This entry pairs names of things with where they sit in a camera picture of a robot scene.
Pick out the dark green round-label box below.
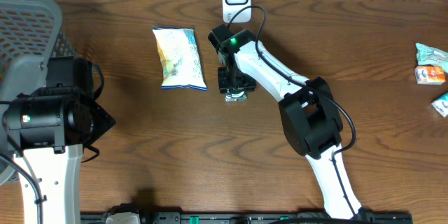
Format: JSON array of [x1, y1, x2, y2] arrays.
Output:
[[225, 90, 248, 102]]

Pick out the white teal package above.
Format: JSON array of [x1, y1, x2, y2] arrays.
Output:
[[152, 27, 208, 91]]

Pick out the orange tissue pack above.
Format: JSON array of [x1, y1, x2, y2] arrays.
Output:
[[414, 66, 446, 85]]

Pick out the teal tissue pack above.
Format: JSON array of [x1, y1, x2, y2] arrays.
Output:
[[431, 93, 448, 118]]

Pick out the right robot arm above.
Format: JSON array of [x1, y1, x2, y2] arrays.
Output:
[[208, 24, 361, 219]]

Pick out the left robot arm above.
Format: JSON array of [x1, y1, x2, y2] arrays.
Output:
[[1, 57, 116, 223]]

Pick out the grey plastic mesh basket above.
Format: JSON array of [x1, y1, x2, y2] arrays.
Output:
[[0, 0, 78, 186]]

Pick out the right black cable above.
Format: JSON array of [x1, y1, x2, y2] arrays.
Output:
[[225, 5, 357, 220]]

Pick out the black cable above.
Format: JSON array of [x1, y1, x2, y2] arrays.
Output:
[[225, 5, 357, 220], [0, 152, 45, 224]]

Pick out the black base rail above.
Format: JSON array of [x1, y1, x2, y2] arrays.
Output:
[[80, 211, 414, 224]]

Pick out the left black cable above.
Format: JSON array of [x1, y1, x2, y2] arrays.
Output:
[[0, 152, 45, 224]]

